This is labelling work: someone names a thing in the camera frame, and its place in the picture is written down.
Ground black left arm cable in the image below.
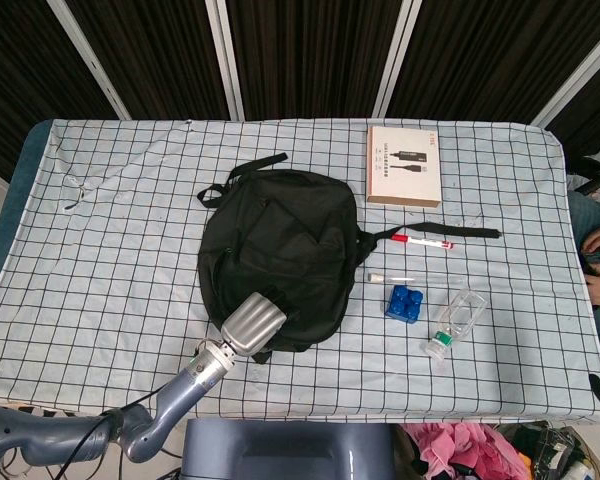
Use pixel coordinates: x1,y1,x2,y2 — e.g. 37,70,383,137
74,389,162,480

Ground white cable product box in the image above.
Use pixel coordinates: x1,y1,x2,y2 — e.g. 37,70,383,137
365,124,442,207

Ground clear tube with white cap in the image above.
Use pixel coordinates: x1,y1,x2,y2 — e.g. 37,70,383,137
367,271,416,285

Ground black backpack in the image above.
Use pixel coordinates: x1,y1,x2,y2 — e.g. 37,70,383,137
195,153,502,365

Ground white partition frame post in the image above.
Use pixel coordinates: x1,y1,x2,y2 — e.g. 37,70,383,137
48,0,132,121
204,0,246,121
532,22,600,127
372,0,424,119

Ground blue-grey robot torso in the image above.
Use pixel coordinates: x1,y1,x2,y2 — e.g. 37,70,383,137
182,418,399,480

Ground blue jeans of person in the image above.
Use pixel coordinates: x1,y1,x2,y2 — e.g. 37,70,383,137
567,192,600,351

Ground dark clutter pile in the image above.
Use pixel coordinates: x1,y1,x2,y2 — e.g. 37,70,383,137
502,422,600,480

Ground red and white marker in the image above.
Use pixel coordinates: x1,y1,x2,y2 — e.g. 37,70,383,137
390,233,455,251

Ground checkered white tablecloth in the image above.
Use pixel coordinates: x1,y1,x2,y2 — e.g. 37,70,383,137
0,118,600,425

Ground clear plastic bottle green label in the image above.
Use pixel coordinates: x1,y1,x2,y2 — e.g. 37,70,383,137
426,288,489,361

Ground pink cloth pile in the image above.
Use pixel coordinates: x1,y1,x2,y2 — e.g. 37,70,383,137
404,422,531,480

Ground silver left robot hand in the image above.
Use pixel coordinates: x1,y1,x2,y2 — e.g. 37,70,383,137
221,292,288,357

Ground blue building block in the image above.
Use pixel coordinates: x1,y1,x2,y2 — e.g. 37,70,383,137
383,284,426,324

